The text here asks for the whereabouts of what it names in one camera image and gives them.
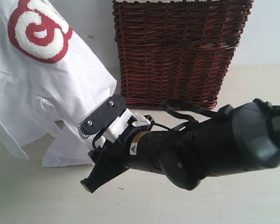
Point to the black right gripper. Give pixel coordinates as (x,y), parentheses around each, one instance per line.
(111,159)

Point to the white t-shirt with red logo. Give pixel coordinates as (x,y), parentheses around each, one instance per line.
(49,81)

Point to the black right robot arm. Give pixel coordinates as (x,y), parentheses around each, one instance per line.
(226,142)

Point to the dark brown wicker basket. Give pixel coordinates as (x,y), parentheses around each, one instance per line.
(179,50)

